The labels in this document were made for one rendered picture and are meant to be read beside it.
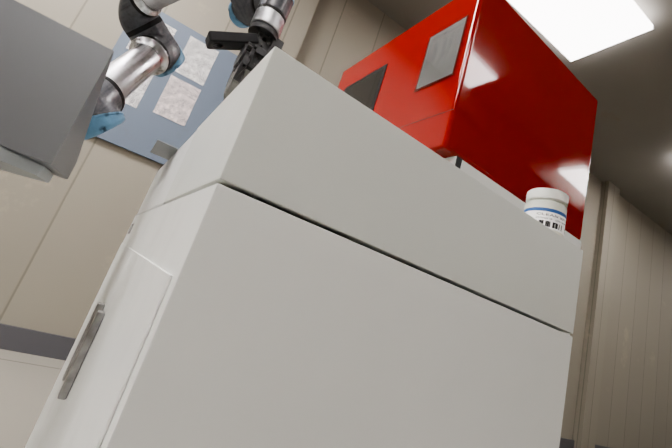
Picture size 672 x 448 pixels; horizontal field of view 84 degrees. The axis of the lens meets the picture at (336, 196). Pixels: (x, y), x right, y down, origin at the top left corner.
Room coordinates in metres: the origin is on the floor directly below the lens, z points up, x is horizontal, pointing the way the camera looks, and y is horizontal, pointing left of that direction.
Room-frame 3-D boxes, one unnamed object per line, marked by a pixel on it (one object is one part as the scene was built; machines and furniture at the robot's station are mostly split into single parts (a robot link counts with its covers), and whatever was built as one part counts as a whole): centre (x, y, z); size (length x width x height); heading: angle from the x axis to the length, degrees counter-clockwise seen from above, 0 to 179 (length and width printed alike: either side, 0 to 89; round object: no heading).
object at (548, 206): (0.65, -0.38, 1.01); 0.07 x 0.07 x 0.10
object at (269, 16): (0.79, 0.29, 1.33); 0.08 x 0.08 x 0.05
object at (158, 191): (0.89, 0.36, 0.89); 0.55 x 0.09 x 0.14; 29
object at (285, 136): (0.62, -0.09, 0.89); 0.62 x 0.35 x 0.14; 119
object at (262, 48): (0.79, 0.28, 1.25); 0.09 x 0.08 x 0.12; 119
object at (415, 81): (1.44, -0.37, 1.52); 0.81 x 0.75 x 0.60; 29
